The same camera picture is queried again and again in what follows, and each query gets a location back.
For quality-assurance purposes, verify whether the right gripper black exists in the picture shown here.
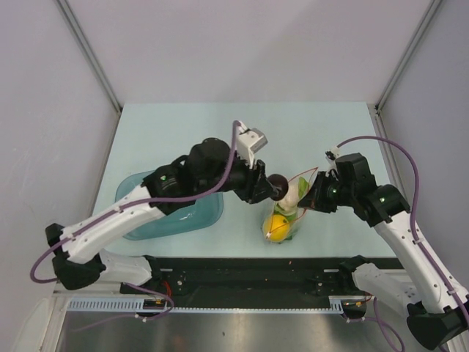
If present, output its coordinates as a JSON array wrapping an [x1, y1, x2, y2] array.
[[298, 171, 355, 213]]

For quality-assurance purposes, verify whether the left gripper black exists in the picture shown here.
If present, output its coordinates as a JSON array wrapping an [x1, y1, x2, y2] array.
[[196, 148, 276, 203]]

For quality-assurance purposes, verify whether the fake dark plum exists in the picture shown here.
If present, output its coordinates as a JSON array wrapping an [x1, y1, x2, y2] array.
[[267, 174, 289, 202]]

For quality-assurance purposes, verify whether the fake green lettuce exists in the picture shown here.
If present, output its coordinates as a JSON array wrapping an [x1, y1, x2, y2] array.
[[274, 176, 310, 241]]

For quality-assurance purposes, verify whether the fake white cauliflower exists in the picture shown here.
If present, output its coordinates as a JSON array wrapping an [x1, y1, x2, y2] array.
[[275, 183, 300, 216]]

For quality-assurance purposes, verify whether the clear zip top bag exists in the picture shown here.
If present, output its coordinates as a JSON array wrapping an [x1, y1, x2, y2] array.
[[261, 167, 318, 243]]

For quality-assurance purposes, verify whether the fake yellow lemon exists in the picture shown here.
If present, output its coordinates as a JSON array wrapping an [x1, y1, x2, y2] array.
[[262, 214, 290, 243]]

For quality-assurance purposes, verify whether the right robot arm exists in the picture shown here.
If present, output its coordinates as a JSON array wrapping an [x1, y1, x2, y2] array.
[[298, 153, 468, 350]]

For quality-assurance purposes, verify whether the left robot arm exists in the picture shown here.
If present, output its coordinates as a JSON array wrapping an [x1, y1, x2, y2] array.
[[45, 138, 289, 293]]

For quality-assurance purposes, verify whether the teal plastic container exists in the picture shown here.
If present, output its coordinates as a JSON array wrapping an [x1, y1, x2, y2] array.
[[124, 193, 224, 241]]

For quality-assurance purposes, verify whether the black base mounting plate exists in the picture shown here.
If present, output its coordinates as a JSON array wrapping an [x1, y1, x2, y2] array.
[[109, 256, 429, 298]]

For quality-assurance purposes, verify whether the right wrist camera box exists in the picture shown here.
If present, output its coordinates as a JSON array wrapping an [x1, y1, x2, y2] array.
[[325, 146, 340, 173]]

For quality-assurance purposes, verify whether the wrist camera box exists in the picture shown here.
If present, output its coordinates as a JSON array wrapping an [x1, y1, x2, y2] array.
[[236, 125, 268, 169], [325, 146, 340, 173]]

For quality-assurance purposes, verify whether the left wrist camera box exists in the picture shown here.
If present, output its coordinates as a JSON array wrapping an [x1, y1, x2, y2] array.
[[236, 125, 268, 169]]

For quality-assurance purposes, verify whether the white slotted cable duct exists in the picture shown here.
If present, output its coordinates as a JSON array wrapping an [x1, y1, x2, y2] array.
[[67, 297, 365, 315]]

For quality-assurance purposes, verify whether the right aluminium frame post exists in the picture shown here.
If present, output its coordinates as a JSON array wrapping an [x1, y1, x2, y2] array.
[[374, 0, 446, 113]]

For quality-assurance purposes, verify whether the aluminium frame post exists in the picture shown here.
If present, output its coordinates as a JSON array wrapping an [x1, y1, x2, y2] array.
[[53, 0, 123, 116], [374, 0, 446, 113]]

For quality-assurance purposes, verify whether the left aluminium frame post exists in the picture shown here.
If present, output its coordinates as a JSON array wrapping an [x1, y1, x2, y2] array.
[[53, 0, 123, 116]]

